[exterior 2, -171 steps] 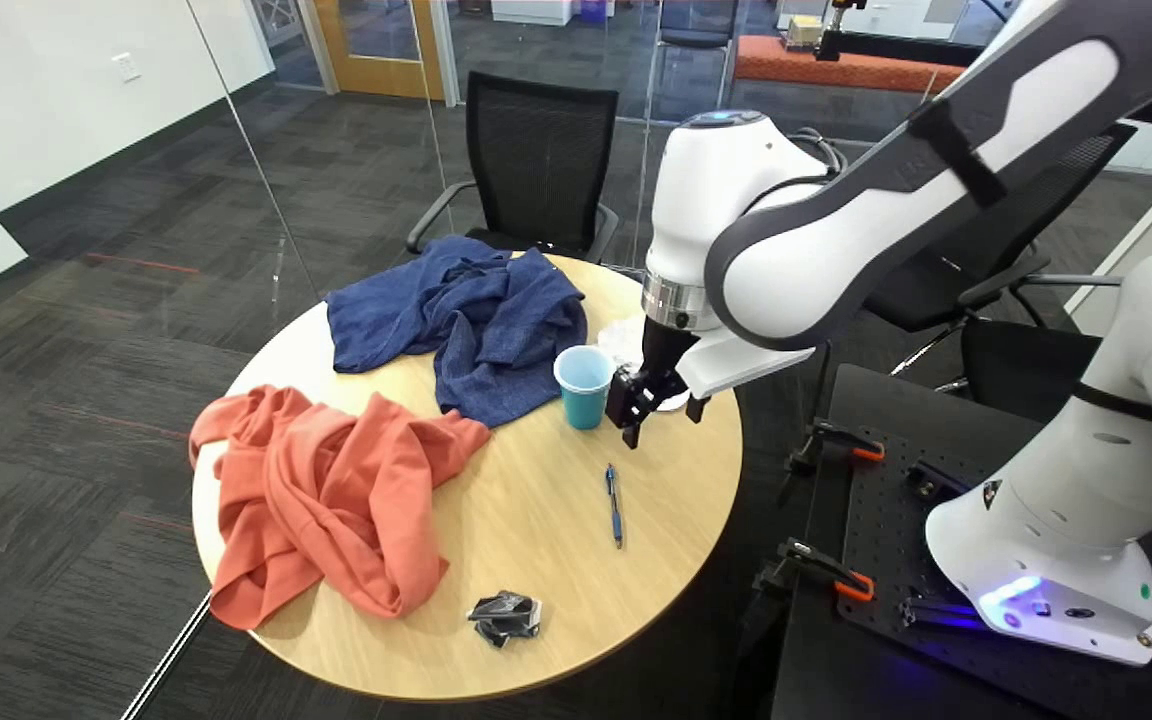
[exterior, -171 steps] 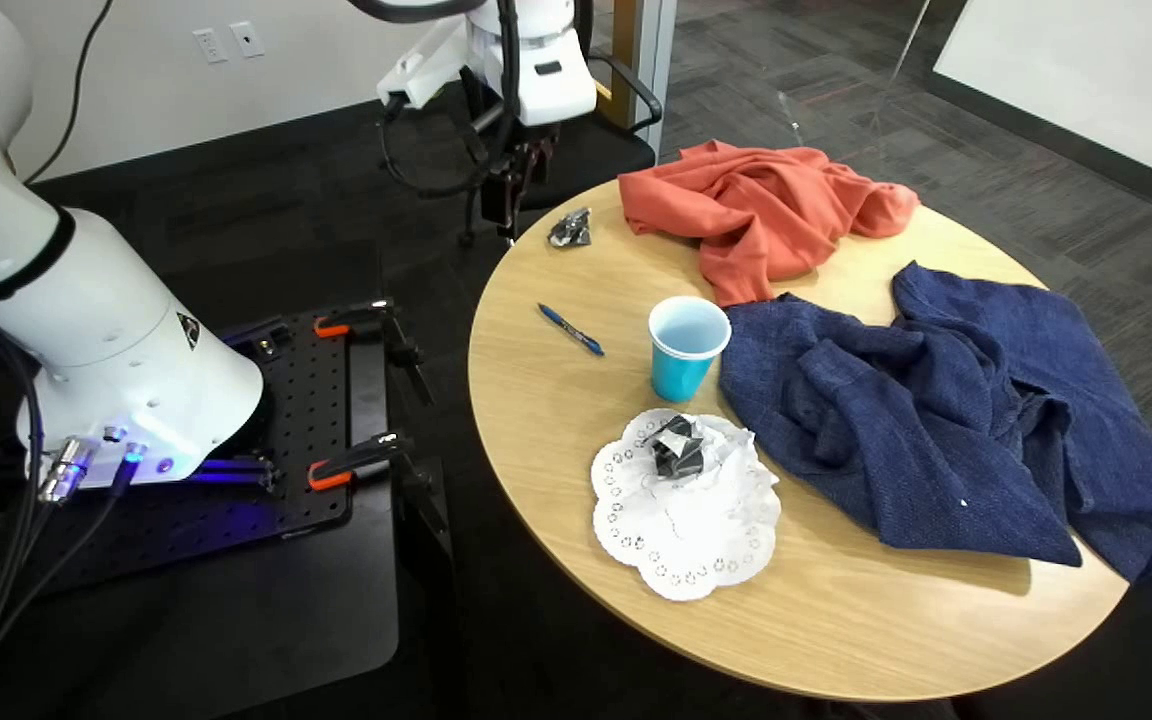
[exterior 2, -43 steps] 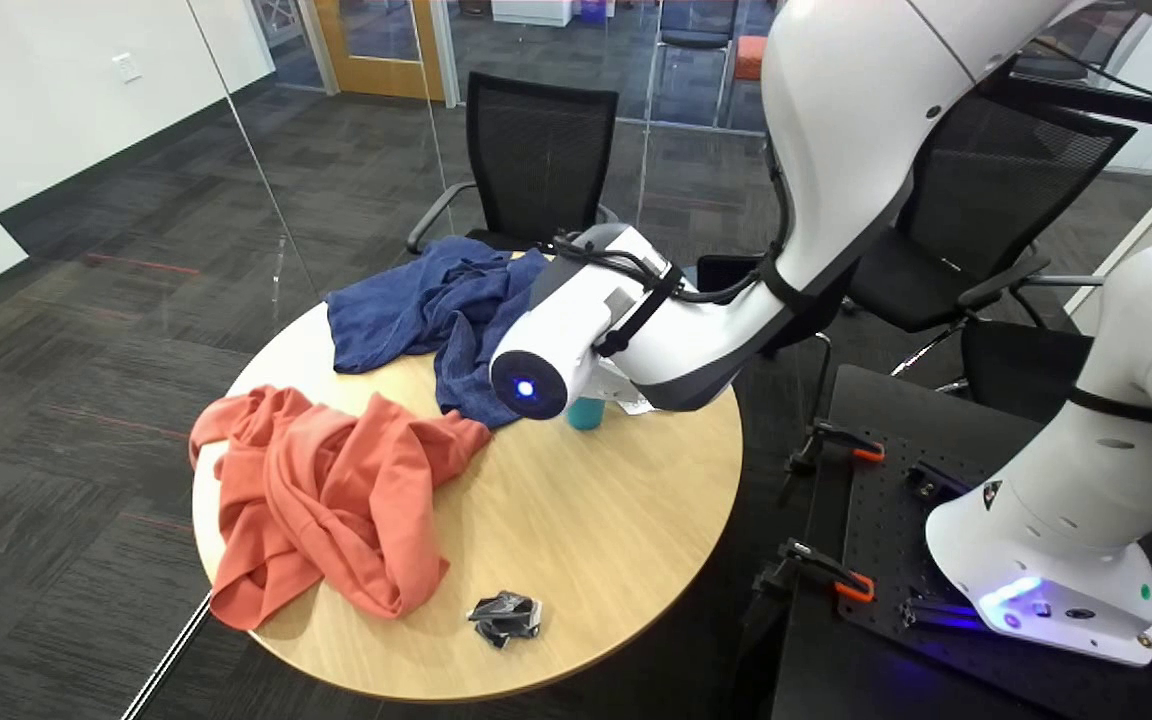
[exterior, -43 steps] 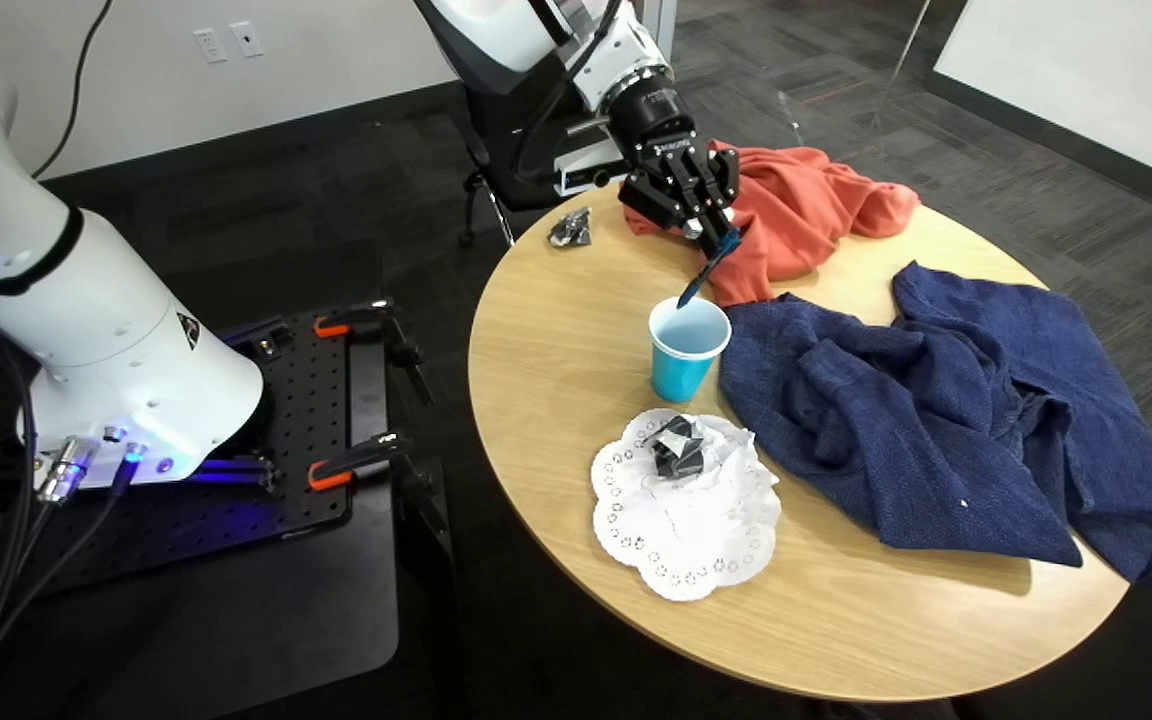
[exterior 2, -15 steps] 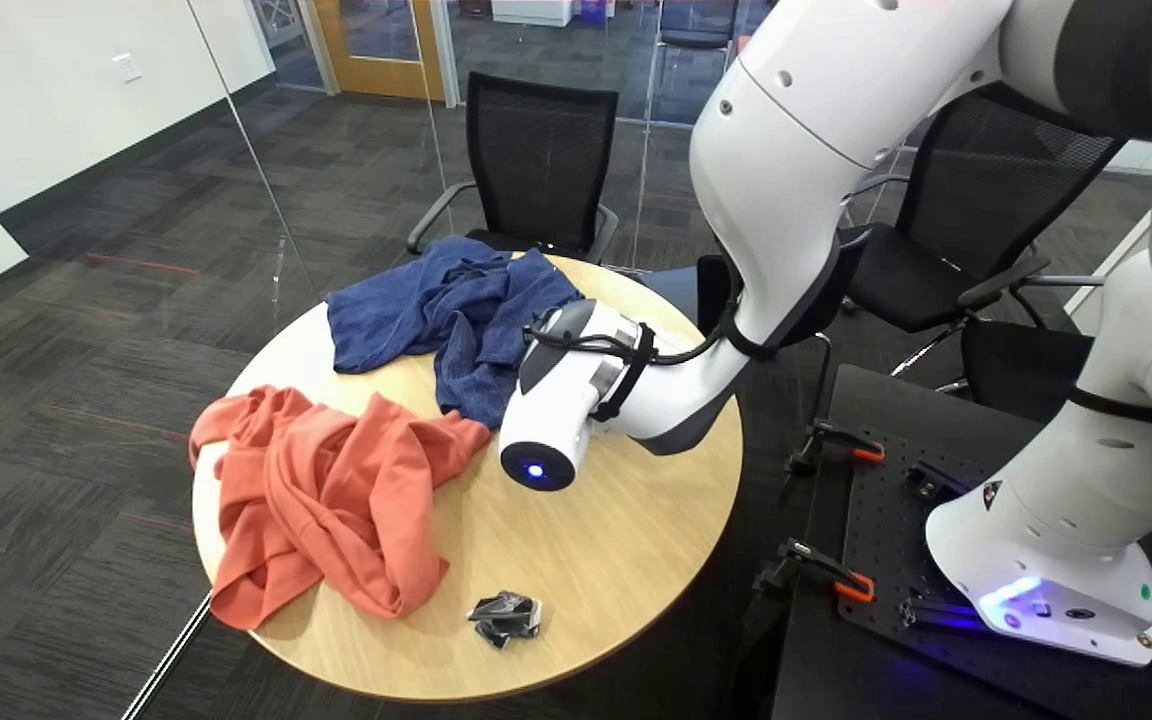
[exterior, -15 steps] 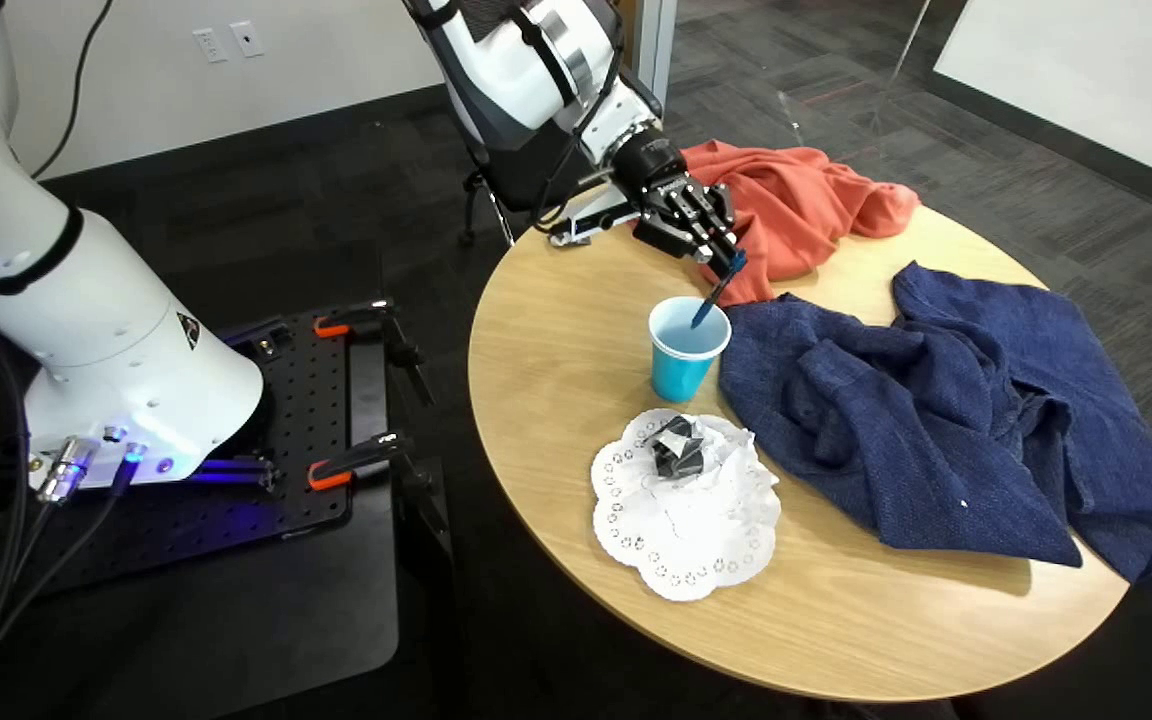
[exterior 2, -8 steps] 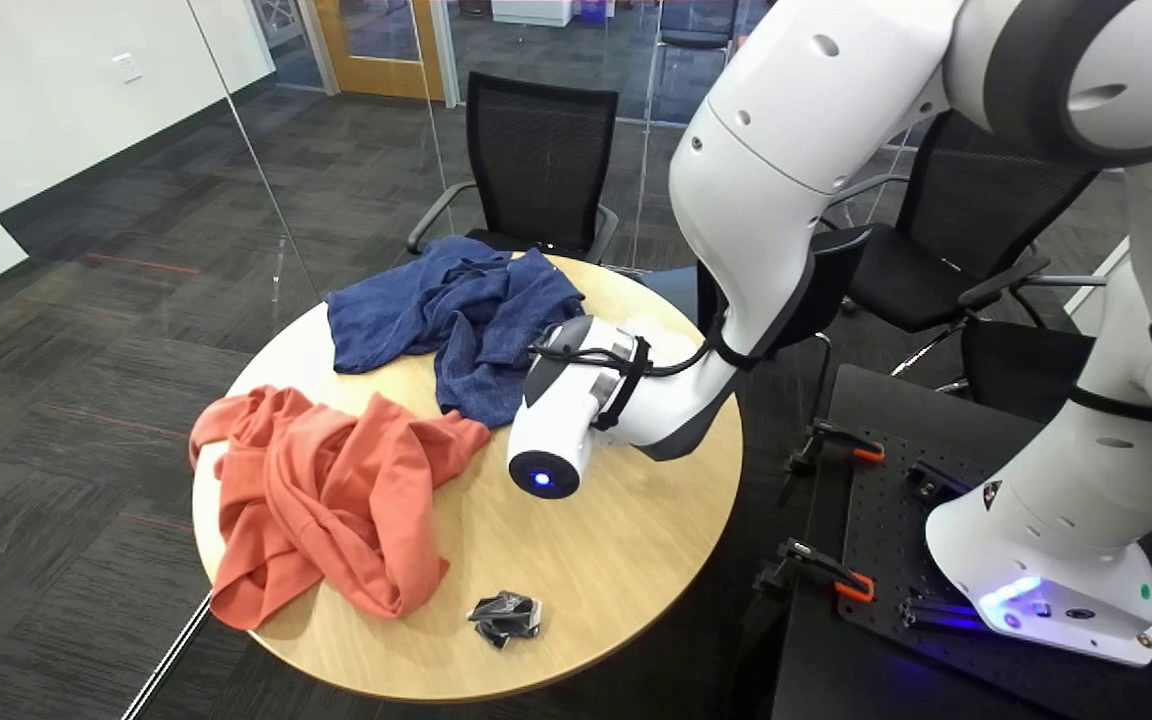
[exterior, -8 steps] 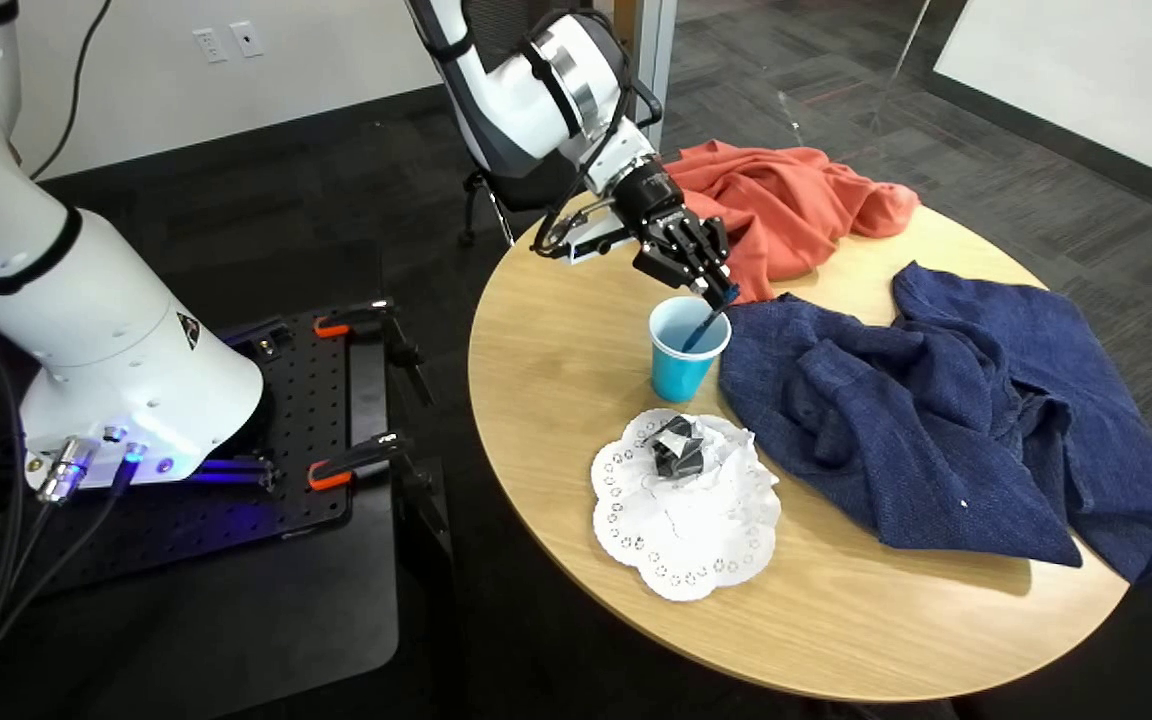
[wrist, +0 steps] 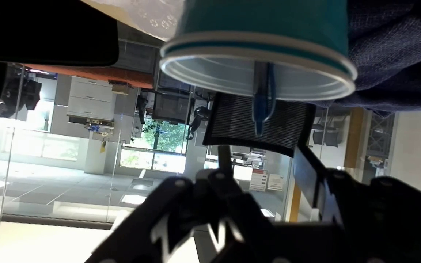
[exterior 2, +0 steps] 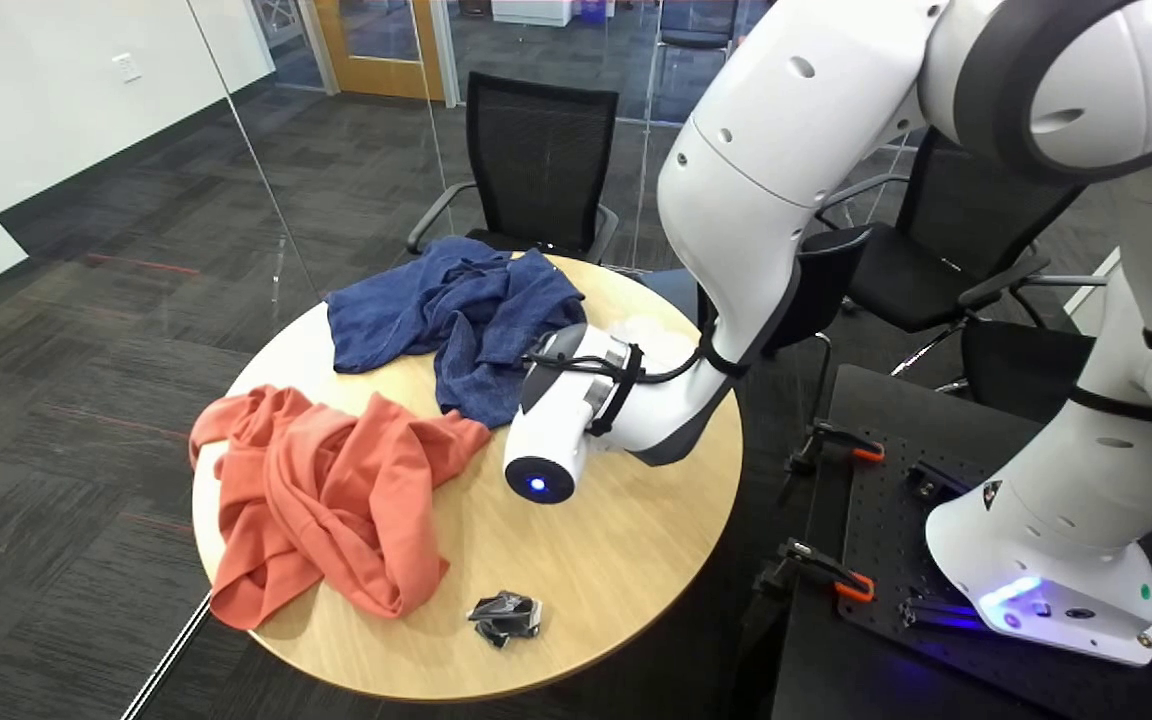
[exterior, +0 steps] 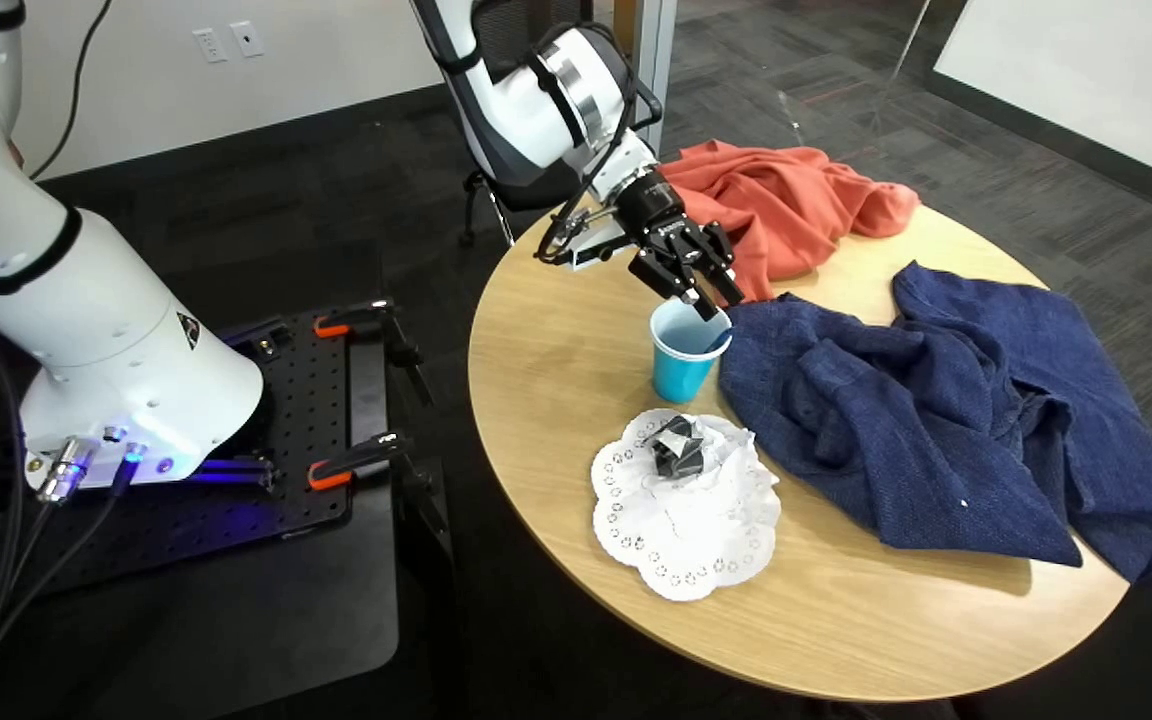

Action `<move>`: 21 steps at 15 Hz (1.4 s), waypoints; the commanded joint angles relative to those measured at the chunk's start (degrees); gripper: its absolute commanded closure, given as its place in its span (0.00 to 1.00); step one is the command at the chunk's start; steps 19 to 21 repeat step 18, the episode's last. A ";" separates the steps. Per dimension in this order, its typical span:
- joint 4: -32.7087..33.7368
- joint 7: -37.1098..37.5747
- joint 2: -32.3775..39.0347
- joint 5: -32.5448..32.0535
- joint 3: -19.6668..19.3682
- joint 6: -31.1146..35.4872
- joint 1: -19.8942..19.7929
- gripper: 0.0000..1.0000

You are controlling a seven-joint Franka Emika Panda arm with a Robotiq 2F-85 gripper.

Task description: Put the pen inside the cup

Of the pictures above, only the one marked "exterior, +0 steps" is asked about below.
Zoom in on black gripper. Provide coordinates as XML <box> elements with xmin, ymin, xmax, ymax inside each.
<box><xmin>608</xmin><ymin>169</ymin><xmax>749</xmax><ymax>326</ymax></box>

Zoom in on blue plastic cup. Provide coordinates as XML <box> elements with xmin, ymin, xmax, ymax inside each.
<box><xmin>643</xmin><ymin>293</ymin><xmax>734</xmax><ymax>408</ymax></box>

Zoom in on orange towel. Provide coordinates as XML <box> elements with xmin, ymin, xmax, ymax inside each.
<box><xmin>656</xmin><ymin>137</ymin><xmax>925</xmax><ymax>307</ymax></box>

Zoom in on small black object on doily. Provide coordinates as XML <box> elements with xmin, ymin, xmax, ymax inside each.
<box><xmin>646</xmin><ymin>411</ymin><xmax>713</xmax><ymax>485</ymax></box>

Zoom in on white paper doily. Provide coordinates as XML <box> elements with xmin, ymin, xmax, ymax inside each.
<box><xmin>584</xmin><ymin>404</ymin><xmax>785</xmax><ymax>603</ymax></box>

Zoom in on navy blue towel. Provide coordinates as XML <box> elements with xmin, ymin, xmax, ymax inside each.
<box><xmin>714</xmin><ymin>259</ymin><xmax>1152</xmax><ymax>589</ymax></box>

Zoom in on round wooden table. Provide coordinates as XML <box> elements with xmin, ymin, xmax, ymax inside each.
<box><xmin>463</xmin><ymin>197</ymin><xmax>1135</xmax><ymax>708</ymax></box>

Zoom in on black orange clamp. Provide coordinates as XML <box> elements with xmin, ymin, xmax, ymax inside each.
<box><xmin>307</xmin><ymin>296</ymin><xmax>401</xmax><ymax>345</ymax></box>
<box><xmin>303</xmin><ymin>425</ymin><xmax>409</xmax><ymax>501</ymax></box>

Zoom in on black perforated mounting board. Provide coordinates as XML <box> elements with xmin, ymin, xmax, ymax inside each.
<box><xmin>131</xmin><ymin>302</ymin><xmax>401</xmax><ymax>551</ymax></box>

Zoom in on black robot cart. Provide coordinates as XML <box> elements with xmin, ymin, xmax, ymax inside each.
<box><xmin>0</xmin><ymin>302</ymin><xmax>409</xmax><ymax>720</ymax></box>

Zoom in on white wall outlet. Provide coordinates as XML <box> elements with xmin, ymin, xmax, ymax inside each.
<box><xmin>186</xmin><ymin>16</ymin><xmax>268</xmax><ymax>69</ymax></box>

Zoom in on black wall cable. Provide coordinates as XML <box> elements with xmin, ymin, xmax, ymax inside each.
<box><xmin>24</xmin><ymin>0</ymin><xmax>119</xmax><ymax>183</ymax></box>

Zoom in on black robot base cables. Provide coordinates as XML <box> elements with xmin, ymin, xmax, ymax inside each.
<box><xmin>0</xmin><ymin>438</ymin><xmax>141</xmax><ymax>720</ymax></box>

